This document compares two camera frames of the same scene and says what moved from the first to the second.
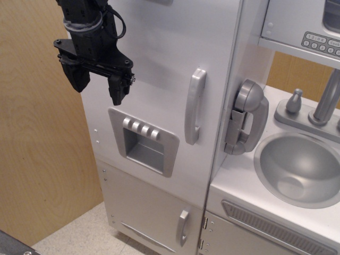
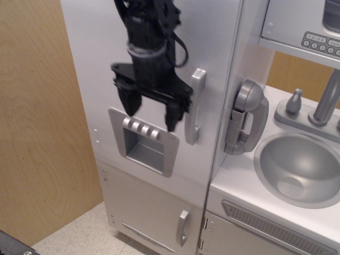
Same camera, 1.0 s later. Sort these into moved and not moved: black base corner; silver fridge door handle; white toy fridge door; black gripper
Moved: black gripper
Not moved: black base corner; silver fridge door handle; white toy fridge door
